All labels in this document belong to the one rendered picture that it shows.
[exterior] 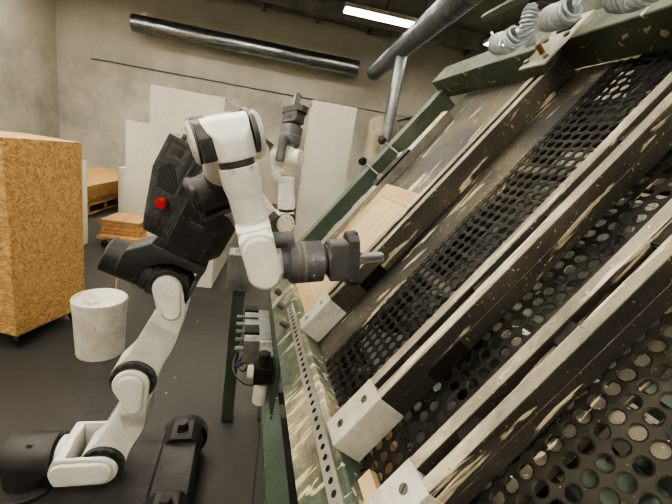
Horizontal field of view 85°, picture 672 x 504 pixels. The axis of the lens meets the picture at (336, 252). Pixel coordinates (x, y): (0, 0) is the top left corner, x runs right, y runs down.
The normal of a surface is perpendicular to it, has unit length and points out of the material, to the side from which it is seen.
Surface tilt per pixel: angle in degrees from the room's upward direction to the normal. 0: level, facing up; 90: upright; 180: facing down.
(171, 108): 90
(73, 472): 90
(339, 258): 90
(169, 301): 90
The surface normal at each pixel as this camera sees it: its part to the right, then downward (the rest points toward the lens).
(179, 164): 0.22, 0.29
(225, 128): 0.19, -0.43
